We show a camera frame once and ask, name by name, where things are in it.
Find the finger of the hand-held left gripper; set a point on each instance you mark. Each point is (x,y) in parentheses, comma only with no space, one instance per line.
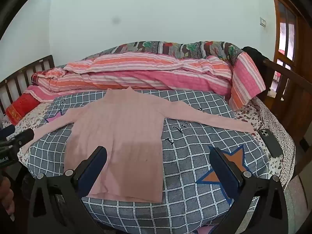
(7,131)
(24,137)

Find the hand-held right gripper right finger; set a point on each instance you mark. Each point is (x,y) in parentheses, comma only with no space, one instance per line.
(225,168)

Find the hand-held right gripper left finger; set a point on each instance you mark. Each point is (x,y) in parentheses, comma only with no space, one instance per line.
(93,166)

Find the pink knit sweater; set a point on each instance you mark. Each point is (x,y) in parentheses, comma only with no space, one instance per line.
(117,136)

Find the person's left hand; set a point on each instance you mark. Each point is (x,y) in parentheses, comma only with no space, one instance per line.
(6,195)

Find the red pillow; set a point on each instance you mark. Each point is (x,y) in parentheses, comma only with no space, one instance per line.
(20,108)

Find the grey checked star blanket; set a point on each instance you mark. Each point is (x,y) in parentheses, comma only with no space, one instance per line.
(195,131)

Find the black smartphone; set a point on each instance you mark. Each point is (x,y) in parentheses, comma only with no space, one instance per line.
(270,142)

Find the wooden slatted headboard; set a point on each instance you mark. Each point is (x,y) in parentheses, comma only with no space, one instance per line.
(24,74)

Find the wooden footboard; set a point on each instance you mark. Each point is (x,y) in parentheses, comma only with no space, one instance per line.
(290,97)

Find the pink orange striped quilt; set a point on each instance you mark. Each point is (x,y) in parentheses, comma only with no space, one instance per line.
(151,78)

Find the dark cloth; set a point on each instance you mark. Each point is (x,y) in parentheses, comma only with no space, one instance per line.
(254,53)

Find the floral patchwork quilt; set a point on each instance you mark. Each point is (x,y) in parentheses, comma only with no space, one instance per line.
(170,47)

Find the wooden door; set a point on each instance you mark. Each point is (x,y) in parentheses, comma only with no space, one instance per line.
(302,36)

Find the wall switch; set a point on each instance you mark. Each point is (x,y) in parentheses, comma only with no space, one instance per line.
(262,22)

